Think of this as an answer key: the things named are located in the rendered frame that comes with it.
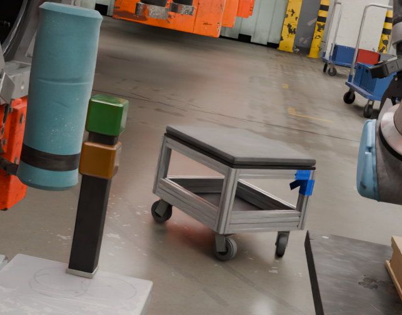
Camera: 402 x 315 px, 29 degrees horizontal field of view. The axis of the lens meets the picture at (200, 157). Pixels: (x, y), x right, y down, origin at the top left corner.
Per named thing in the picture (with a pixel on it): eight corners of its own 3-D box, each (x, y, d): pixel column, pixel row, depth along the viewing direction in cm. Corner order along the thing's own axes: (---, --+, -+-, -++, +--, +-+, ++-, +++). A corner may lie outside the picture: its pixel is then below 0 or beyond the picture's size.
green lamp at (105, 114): (91, 125, 89) (96, 92, 88) (124, 132, 89) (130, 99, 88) (82, 132, 85) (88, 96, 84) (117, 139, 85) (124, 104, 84)
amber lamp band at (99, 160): (84, 167, 90) (90, 134, 89) (117, 174, 90) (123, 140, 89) (76, 174, 86) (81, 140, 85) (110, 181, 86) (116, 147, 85)
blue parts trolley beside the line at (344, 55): (318, 70, 1069) (333, 0, 1048) (387, 83, 1073) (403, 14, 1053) (325, 74, 1009) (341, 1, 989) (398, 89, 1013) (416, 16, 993)
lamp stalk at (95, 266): (72, 264, 92) (98, 97, 88) (98, 269, 92) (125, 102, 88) (65, 273, 89) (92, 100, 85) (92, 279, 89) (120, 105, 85)
